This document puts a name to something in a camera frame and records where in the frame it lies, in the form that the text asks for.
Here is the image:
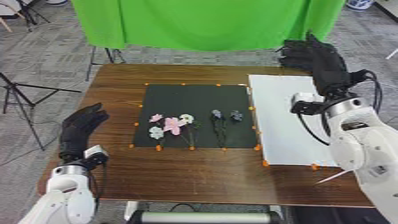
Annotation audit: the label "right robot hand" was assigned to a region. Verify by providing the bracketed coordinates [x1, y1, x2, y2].
[276, 31, 369, 98]

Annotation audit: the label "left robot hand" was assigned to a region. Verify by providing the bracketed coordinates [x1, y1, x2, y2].
[56, 102, 111, 163]

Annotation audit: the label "large pink flower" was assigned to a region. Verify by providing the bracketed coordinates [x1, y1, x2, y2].
[161, 116, 186, 137]

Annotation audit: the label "pale white flower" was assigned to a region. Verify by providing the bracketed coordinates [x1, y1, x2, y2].
[147, 125, 166, 148]

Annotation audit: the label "black tripod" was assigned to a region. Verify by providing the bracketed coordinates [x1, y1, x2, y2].
[0, 72, 83, 152]

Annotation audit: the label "small pink flower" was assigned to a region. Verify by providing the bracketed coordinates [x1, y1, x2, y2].
[147, 113, 165, 124]

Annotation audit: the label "white sheet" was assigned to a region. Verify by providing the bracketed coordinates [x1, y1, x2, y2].
[246, 73, 340, 168]

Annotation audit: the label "black stand legs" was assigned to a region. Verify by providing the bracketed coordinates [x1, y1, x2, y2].
[83, 45, 127, 83]

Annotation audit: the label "short blue flower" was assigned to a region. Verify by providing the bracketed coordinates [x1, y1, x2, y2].
[227, 109, 245, 123]

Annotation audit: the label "dark mat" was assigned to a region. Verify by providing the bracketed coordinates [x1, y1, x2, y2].
[129, 83, 262, 150]

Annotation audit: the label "long-stemmed blue flower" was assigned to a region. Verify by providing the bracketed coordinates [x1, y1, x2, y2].
[207, 109, 230, 149]

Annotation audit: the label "pale grey bar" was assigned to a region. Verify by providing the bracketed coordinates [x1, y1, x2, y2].
[136, 211, 282, 224]

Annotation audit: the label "black cable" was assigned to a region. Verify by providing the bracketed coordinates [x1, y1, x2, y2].
[353, 69, 385, 116]
[294, 112, 332, 147]

